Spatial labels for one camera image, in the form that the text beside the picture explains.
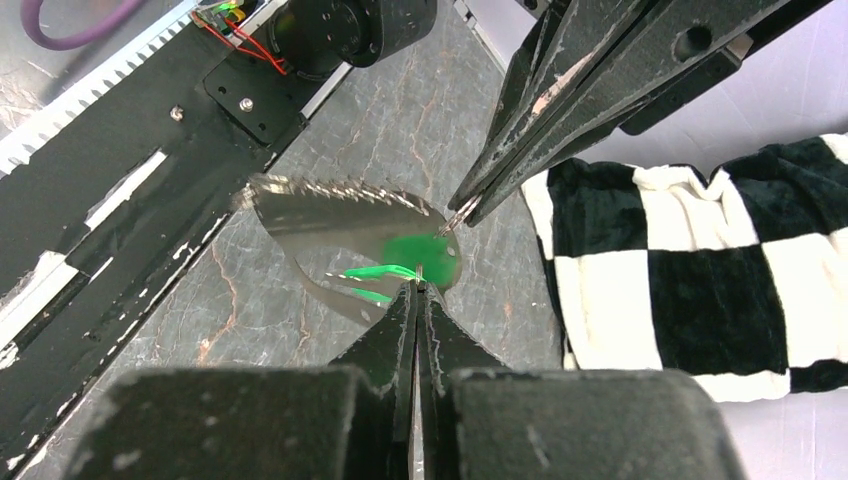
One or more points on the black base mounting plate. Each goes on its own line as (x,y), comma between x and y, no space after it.
(83,263)

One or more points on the key with green tag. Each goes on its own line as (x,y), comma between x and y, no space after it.
(399,258)

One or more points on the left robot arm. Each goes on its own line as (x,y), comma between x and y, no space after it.
(315,36)

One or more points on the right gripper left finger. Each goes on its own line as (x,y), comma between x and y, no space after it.
(349,419)

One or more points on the metal key organizer plate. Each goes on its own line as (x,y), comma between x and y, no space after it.
(300,214)

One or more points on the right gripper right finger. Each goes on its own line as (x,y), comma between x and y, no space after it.
(483,420)

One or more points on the black and white checkered pillow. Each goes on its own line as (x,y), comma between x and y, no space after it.
(738,279)

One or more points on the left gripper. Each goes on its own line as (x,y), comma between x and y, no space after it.
(588,66)

